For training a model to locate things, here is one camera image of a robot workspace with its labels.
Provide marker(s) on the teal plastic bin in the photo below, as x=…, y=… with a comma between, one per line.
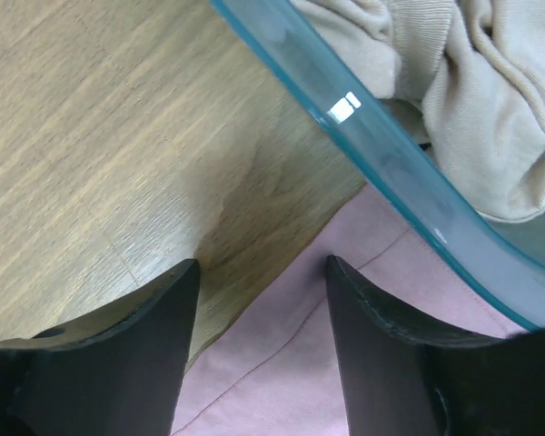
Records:
x=511, y=281

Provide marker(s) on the dusty pink t shirt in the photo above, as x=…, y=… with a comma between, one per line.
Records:
x=274, y=372

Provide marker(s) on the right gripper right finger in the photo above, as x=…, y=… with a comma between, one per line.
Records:
x=404, y=372

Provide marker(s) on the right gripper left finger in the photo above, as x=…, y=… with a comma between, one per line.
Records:
x=117, y=370

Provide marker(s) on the beige crumpled shirt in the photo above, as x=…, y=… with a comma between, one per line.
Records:
x=466, y=77

